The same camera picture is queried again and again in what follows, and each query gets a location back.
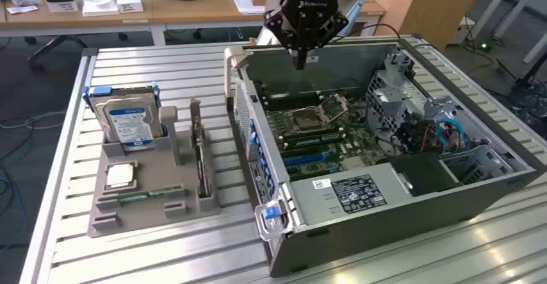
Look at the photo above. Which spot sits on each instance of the hard disk with blue label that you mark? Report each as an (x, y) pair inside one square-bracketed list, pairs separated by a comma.
[(128, 127)]

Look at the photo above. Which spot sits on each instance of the white paper slip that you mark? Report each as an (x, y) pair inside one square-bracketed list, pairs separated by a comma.
[(21, 9)]

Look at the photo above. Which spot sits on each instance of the metal socket cover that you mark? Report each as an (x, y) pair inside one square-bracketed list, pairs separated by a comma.
[(335, 104)]

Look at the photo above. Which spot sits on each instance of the wooden desk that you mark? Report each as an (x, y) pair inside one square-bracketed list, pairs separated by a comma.
[(179, 11)]

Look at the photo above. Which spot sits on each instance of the black chair base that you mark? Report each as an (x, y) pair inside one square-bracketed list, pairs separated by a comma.
[(55, 48)]

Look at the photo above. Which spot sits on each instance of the plain white box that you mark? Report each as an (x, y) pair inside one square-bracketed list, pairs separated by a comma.
[(129, 2)]

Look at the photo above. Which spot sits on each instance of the white box with black top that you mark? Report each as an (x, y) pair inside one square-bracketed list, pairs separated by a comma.
[(60, 1)]

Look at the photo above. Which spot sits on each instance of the blue expansion slot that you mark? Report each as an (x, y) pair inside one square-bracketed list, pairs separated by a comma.
[(306, 159)]

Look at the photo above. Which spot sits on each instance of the grey open PC case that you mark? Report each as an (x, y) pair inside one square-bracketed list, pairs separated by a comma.
[(384, 226)]

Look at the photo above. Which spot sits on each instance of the blue disk carrier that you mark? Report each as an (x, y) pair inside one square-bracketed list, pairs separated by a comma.
[(101, 91)]

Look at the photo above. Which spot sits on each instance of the silver CPU chip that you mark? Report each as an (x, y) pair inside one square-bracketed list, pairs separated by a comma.
[(120, 175)]

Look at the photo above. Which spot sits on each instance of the grey power supply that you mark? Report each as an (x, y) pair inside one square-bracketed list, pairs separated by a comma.
[(342, 194)]

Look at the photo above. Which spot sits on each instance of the graphics card with metal bracket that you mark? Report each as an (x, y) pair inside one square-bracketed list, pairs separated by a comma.
[(200, 143)]

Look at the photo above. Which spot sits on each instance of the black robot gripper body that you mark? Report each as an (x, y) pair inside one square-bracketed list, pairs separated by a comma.
[(312, 5)]

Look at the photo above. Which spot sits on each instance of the white table frame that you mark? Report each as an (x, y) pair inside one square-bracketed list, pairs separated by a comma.
[(530, 14)]

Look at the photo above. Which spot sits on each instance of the wooden cabinet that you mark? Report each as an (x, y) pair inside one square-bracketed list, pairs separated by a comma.
[(427, 5)]

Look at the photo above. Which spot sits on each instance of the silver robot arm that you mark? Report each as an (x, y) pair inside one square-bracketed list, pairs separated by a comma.
[(268, 37)]

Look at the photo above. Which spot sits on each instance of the green RAM stick in rack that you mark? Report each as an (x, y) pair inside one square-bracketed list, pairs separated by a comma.
[(140, 195)]

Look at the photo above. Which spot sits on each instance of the stack of white papers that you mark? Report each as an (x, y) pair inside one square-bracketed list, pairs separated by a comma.
[(245, 3)]

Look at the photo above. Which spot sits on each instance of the white tray with round cup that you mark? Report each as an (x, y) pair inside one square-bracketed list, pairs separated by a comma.
[(100, 4)]

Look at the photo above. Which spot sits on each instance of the grey parts rack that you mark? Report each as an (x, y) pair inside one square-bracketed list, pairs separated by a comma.
[(171, 207)]

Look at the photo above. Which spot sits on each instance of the metal disk bay cage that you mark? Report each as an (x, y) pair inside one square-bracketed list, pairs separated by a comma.
[(392, 91)]

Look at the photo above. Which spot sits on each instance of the installed green RAM stick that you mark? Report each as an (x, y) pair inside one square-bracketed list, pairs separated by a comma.
[(312, 137)]

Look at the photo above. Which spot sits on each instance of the green motherboard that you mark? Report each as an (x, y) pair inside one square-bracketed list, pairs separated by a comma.
[(355, 136)]

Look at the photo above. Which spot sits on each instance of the CPU socket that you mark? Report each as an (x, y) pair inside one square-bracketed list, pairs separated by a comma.
[(308, 120)]

